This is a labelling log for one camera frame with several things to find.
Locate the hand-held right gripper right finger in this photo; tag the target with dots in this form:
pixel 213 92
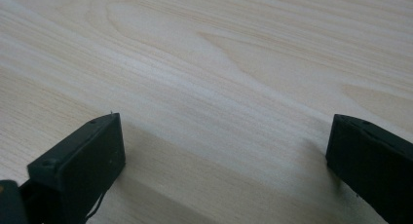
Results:
pixel 373 162

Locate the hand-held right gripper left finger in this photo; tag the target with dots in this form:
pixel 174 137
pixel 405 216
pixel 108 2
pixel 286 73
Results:
pixel 78 165

